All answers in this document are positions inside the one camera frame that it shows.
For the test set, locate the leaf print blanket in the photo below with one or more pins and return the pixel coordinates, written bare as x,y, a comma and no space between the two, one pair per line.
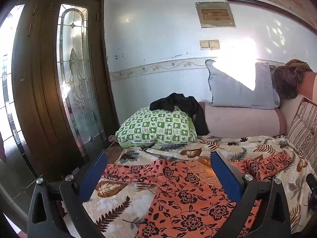
272,141

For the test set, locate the dark furry cushion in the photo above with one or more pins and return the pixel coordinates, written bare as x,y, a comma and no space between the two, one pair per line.
287,81

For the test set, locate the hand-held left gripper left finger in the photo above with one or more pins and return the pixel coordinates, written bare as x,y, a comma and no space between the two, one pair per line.
92,176

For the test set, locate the green checked pillow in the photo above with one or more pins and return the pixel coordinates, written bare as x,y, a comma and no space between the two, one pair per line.
156,129

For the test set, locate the cream light switch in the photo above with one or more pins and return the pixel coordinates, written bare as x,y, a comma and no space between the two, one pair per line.
204,45
214,44

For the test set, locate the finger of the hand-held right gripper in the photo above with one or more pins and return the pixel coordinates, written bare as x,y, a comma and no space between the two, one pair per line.
312,186

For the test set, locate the orange floral garment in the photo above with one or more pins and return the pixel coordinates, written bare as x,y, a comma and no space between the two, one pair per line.
183,203

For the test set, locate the wooden door with patterned glass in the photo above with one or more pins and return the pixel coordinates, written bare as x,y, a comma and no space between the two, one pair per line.
42,79

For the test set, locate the striped cushion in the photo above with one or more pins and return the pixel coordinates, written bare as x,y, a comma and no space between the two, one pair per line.
304,129

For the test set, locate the black cloth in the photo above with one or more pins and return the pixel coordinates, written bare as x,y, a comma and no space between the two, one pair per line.
180,101

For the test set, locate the wall panel box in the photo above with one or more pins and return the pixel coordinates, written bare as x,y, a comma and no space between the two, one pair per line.
215,14

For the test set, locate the light blue pillow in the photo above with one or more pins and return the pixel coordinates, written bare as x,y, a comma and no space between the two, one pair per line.
235,94

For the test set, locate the pink sofa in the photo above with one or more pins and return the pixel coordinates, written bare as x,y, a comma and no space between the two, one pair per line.
242,121

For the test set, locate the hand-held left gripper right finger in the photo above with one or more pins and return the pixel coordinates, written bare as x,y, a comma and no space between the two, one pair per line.
226,176

